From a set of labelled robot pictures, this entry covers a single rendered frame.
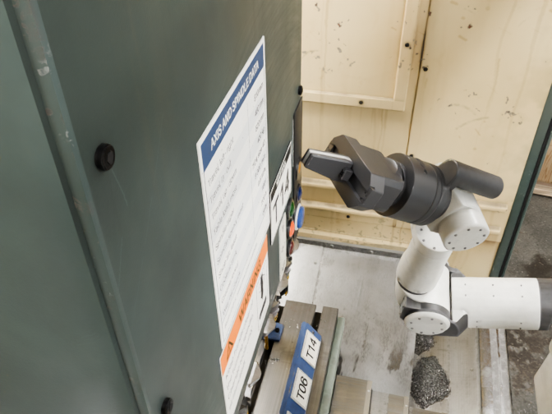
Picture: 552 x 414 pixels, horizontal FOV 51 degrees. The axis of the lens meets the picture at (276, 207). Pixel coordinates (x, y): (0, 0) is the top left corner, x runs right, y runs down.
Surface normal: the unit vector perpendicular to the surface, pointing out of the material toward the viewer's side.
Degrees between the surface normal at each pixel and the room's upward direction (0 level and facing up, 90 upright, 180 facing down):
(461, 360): 17
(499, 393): 0
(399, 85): 90
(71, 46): 90
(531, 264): 0
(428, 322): 102
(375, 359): 24
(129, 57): 90
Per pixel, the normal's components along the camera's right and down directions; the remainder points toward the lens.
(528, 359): -0.01, -0.77
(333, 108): -0.23, 0.63
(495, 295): -0.24, -0.62
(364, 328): -0.11, -0.44
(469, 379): -0.30, -0.77
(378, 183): 0.53, -0.11
